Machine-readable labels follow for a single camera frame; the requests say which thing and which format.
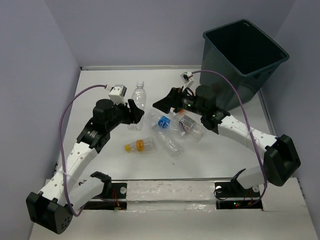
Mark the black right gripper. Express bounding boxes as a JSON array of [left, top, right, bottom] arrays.
[[152, 86, 206, 116]]

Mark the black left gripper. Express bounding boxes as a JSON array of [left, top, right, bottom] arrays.
[[106, 98, 145, 131]]

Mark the small bottle yellow cap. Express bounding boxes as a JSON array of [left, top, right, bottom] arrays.
[[124, 136, 157, 153]]

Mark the Pocari Sweat labelled bottle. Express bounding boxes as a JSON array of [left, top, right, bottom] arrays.
[[170, 111, 206, 142]]

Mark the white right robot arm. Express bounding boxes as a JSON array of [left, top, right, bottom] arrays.
[[152, 85, 301, 196]]

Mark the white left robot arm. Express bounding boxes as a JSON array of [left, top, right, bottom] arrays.
[[26, 99, 144, 234]]

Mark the dark green plastic bin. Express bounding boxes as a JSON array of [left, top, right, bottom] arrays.
[[200, 19, 290, 111]]

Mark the clear bottle blue label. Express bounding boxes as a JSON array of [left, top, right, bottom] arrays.
[[147, 109, 186, 138]]

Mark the clear ribbed bottle white cap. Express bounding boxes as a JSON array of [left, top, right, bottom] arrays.
[[151, 125, 183, 158]]

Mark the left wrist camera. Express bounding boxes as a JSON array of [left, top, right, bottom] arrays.
[[108, 84, 127, 105]]

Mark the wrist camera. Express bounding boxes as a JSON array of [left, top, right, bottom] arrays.
[[108, 84, 127, 105], [181, 71, 194, 92]]

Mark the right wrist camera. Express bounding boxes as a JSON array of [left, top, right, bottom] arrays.
[[181, 71, 194, 92]]

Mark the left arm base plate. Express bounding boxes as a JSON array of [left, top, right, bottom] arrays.
[[84, 182, 128, 211]]

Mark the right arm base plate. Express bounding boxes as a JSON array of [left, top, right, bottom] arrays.
[[213, 181, 263, 210]]

